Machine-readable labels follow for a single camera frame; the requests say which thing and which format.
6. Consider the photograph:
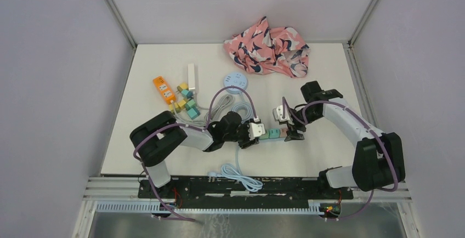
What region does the yellow USB plug adapter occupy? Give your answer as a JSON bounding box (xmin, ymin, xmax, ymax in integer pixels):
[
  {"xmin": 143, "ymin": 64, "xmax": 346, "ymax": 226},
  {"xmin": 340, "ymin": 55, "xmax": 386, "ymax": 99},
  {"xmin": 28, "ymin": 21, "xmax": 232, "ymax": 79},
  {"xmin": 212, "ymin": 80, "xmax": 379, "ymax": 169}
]
[{"xmin": 169, "ymin": 102, "xmax": 182, "ymax": 114}]

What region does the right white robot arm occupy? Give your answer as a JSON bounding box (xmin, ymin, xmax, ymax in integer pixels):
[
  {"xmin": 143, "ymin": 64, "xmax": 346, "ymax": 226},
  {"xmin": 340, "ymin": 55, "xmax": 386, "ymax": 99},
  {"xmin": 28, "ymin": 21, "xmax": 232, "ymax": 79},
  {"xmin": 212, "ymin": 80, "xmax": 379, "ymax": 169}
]
[{"xmin": 273, "ymin": 81, "xmax": 405, "ymax": 199}]

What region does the round blue socket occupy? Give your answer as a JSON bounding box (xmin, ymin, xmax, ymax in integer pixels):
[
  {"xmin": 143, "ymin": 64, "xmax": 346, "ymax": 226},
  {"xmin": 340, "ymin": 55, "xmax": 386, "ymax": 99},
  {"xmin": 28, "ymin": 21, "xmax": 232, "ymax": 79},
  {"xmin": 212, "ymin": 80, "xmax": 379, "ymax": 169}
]
[{"xmin": 223, "ymin": 72, "xmax": 248, "ymax": 94}]

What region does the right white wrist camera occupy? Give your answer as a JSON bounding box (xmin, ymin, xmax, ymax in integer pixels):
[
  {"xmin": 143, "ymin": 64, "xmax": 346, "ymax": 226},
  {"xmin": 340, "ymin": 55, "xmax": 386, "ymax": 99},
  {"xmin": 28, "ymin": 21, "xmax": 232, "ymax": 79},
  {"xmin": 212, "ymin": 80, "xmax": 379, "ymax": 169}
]
[{"xmin": 273, "ymin": 105, "xmax": 292, "ymax": 123}]

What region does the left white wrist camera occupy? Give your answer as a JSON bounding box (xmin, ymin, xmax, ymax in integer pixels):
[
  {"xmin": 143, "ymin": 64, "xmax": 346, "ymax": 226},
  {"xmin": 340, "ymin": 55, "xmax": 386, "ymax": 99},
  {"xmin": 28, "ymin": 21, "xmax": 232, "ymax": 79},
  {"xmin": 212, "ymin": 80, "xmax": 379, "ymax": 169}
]
[{"xmin": 248, "ymin": 122, "xmax": 266, "ymax": 140}]

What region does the grey cable of white strip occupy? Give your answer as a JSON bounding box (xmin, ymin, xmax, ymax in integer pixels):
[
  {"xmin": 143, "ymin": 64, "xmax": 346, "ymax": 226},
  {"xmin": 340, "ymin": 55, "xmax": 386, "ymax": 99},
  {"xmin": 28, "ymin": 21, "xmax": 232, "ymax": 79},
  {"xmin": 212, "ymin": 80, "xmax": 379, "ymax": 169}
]
[{"xmin": 194, "ymin": 94, "xmax": 235, "ymax": 123}]

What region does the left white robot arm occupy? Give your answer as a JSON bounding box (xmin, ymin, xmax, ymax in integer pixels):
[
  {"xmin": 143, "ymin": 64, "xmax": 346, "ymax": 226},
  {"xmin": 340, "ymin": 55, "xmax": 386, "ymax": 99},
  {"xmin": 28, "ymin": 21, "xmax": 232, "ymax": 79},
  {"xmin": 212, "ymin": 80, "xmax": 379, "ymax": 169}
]
[{"xmin": 129, "ymin": 111, "xmax": 265, "ymax": 198}]

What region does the green adapter on blue strip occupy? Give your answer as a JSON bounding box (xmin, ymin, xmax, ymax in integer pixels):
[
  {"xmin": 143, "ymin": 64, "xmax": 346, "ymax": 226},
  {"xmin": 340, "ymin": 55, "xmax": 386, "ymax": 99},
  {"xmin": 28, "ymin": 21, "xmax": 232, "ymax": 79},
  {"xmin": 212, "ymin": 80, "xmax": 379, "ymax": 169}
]
[{"xmin": 259, "ymin": 130, "xmax": 269, "ymax": 140}]

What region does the green adapter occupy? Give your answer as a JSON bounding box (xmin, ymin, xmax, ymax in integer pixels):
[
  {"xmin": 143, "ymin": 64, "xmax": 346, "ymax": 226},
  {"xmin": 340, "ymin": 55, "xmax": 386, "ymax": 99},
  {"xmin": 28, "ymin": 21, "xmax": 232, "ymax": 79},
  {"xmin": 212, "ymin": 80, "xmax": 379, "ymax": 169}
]
[
  {"xmin": 259, "ymin": 130, "xmax": 269, "ymax": 140},
  {"xmin": 184, "ymin": 99, "xmax": 197, "ymax": 111}
]

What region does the white power strip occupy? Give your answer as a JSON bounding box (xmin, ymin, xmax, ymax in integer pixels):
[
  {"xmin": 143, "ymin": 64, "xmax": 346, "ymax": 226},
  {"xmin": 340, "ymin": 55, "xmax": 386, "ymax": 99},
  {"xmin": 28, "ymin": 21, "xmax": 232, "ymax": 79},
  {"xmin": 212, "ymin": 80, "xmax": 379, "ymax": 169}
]
[{"xmin": 187, "ymin": 63, "xmax": 197, "ymax": 94}]

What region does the grey cable of orange strip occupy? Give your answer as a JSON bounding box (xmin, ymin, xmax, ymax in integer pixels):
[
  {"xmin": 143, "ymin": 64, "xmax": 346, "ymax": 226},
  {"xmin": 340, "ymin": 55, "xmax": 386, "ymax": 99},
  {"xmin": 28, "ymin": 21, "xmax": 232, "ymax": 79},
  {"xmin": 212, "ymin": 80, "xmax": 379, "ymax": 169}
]
[{"xmin": 171, "ymin": 111, "xmax": 208, "ymax": 128}]

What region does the coiled light blue cable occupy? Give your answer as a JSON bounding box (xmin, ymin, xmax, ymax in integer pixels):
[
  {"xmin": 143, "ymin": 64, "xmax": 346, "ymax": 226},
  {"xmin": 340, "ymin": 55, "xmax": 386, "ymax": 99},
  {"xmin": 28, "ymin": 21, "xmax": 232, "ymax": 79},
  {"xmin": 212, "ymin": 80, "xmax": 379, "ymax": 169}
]
[{"xmin": 231, "ymin": 93, "xmax": 255, "ymax": 121}]

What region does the loose light blue cable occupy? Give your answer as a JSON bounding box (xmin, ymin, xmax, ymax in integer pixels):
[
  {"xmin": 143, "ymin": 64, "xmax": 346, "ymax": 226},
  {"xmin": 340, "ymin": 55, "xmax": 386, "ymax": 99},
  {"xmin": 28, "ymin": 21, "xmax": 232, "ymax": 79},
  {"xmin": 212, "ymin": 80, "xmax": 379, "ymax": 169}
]
[{"xmin": 207, "ymin": 145, "xmax": 264, "ymax": 194}]

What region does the pink patterned cloth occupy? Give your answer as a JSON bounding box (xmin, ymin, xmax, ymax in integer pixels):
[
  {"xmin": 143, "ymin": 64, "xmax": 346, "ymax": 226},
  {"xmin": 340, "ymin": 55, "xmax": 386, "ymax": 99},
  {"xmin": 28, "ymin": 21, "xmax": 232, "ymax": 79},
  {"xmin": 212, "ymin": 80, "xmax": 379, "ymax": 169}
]
[{"xmin": 223, "ymin": 16, "xmax": 310, "ymax": 78}]

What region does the light blue power strip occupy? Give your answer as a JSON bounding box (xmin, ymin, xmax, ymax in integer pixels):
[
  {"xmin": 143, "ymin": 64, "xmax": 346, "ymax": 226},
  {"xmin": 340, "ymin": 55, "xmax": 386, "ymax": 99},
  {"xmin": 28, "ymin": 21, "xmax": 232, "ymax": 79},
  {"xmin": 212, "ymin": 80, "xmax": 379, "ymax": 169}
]
[{"xmin": 259, "ymin": 127, "xmax": 288, "ymax": 141}]

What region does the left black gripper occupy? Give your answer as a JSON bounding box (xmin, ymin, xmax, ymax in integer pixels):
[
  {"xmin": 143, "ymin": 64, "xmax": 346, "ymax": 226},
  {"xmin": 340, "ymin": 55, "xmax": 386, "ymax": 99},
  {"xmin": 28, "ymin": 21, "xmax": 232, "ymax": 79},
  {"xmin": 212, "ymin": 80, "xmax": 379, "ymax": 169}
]
[{"xmin": 224, "ymin": 118, "xmax": 259, "ymax": 149}]

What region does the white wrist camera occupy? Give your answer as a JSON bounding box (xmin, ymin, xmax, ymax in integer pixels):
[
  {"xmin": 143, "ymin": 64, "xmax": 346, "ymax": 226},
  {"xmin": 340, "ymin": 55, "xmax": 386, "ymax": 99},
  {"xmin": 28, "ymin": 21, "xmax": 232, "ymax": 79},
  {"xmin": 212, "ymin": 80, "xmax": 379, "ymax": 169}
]
[
  {"xmin": 248, "ymin": 122, "xmax": 266, "ymax": 140},
  {"xmin": 273, "ymin": 105, "xmax": 292, "ymax": 123}
]

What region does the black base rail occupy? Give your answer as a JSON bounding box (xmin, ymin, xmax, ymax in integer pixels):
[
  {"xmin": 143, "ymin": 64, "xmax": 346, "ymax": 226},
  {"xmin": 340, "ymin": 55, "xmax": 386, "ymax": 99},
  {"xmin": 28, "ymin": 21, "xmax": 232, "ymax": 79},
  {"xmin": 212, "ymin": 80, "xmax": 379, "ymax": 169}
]
[{"xmin": 138, "ymin": 175, "xmax": 354, "ymax": 209}]

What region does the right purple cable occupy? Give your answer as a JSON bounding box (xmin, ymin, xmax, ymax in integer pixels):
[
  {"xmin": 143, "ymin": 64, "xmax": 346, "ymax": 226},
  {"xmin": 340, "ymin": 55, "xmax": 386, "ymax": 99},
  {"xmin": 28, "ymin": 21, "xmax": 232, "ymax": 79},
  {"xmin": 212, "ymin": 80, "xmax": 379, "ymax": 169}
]
[{"xmin": 281, "ymin": 96, "xmax": 400, "ymax": 222}]

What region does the teal adapter on blue strip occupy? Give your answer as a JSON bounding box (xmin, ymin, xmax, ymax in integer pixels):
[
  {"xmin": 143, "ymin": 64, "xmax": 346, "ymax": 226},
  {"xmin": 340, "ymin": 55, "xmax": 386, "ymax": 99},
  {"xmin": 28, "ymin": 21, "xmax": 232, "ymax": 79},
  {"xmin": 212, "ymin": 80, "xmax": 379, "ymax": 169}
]
[{"xmin": 269, "ymin": 129, "xmax": 280, "ymax": 139}]

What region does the teal USB plug adapter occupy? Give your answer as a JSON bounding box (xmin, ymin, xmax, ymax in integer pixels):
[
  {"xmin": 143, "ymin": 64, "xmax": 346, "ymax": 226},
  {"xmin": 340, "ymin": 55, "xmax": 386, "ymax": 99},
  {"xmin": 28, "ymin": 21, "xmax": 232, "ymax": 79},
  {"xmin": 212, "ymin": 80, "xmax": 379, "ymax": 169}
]
[{"xmin": 186, "ymin": 107, "xmax": 200, "ymax": 120}]

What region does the orange power strip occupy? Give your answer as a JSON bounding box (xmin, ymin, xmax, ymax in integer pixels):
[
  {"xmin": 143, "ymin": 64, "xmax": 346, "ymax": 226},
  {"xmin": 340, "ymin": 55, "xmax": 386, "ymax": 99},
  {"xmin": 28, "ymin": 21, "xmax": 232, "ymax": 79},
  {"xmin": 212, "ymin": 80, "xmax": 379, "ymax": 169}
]
[{"xmin": 152, "ymin": 76, "xmax": 176, "ymax": 105}]

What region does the pink adapter on blue strip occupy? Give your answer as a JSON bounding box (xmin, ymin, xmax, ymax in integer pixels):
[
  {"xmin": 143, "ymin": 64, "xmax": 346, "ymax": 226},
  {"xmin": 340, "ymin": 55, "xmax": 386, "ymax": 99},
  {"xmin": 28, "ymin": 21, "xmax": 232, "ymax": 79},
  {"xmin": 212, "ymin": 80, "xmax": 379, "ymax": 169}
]
[{"xmin": 280, "ymin": 128, "xmax": 287, "ymax": 138}]

